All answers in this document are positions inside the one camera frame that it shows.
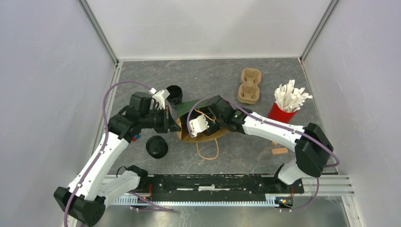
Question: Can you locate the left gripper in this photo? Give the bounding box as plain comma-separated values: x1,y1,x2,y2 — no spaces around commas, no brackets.
140,105,182,134

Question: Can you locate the green paper bag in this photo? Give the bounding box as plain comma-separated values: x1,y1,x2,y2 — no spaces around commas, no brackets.
176,98,228,160

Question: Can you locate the black coffee cup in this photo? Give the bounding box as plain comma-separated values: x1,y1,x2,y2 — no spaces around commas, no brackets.
166,85,183,109

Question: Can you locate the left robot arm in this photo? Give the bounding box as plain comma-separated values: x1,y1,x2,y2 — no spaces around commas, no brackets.
53,89,181,227

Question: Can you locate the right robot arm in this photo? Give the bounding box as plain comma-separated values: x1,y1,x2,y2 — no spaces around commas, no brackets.
206,96,333,193

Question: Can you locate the red blue toy block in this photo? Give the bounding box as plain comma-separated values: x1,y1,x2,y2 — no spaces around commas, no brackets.
132,134,140,142

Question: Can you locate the cardboard two-cup carrier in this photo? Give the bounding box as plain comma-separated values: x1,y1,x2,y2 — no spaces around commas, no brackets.
237,68,262,105

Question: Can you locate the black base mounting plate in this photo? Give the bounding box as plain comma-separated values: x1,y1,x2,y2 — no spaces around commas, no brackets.
145,174,305,202

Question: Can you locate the red cup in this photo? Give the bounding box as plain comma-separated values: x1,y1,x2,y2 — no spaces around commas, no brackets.
267,103,297,123

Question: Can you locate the white paper stick bundle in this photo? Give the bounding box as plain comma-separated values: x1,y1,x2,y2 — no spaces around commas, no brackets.
274,79,313,113

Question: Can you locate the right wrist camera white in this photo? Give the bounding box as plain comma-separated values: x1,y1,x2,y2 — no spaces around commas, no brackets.
189,114,209,138

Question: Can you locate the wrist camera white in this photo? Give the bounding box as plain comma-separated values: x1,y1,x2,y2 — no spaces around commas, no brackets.
152,89,170,110
189,114,209,138

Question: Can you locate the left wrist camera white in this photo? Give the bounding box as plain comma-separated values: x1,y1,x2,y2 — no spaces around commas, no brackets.
152,89,170,110

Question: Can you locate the slotted cable duct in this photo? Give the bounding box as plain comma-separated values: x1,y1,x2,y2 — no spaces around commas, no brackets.
111,194,293,209

